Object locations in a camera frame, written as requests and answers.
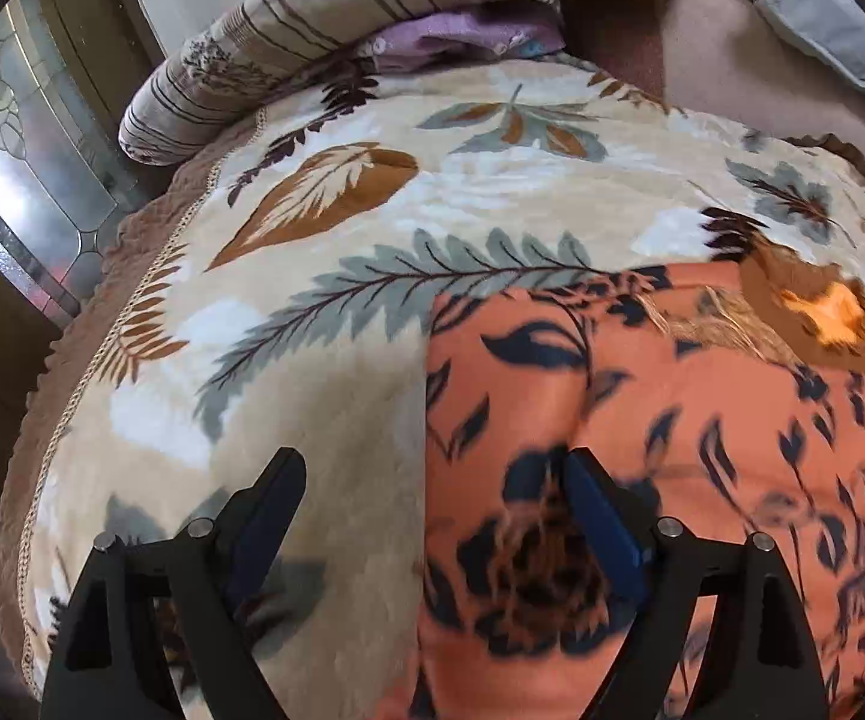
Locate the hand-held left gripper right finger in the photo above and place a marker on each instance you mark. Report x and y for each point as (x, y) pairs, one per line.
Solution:
(605, 517)

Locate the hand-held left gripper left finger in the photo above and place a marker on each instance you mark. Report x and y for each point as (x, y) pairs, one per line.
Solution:
(267, 525)

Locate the orange floral garment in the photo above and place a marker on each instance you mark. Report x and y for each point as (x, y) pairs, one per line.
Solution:
(702, 405)

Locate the beige leaf print blanket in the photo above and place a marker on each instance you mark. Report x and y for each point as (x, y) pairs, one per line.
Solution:
(327, 390)

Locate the stained glass door panel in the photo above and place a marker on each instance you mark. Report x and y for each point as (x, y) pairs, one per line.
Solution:
(19, 127)

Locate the pinkish brown bed sheet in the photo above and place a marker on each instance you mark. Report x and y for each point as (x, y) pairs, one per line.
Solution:
(717, 52)

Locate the striped floral bolster pillow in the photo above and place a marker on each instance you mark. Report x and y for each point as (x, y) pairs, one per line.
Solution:
(289, 22)

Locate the purple floral cloth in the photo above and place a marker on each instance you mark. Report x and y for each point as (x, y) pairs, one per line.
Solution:
(447, 34)

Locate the brown wooden door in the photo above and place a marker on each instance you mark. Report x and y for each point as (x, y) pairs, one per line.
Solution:
(94, 7)

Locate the grey pillow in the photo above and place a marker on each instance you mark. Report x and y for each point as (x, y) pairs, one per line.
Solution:
(815, 7)

